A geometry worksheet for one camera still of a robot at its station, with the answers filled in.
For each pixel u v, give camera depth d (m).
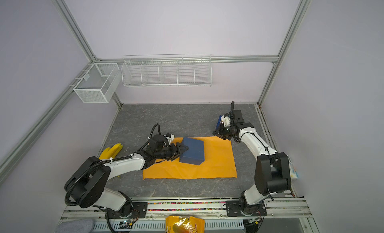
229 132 0.75
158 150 0.72
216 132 1.05
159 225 0.71
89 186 0.44
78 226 0.68
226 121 0.83
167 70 0.99
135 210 0.74
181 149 0.78
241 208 0.67
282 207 0.76
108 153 0.88
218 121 1.08
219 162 0.88
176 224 0.65
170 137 0.83
